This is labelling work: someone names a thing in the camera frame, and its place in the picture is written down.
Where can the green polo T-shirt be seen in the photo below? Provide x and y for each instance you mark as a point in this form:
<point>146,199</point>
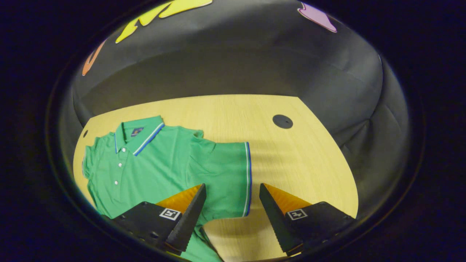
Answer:
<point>164,171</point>

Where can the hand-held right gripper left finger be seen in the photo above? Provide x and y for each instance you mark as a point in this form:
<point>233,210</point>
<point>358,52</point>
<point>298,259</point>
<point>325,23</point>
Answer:
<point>189,222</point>

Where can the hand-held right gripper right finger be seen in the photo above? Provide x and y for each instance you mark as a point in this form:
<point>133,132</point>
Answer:
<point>276,225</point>

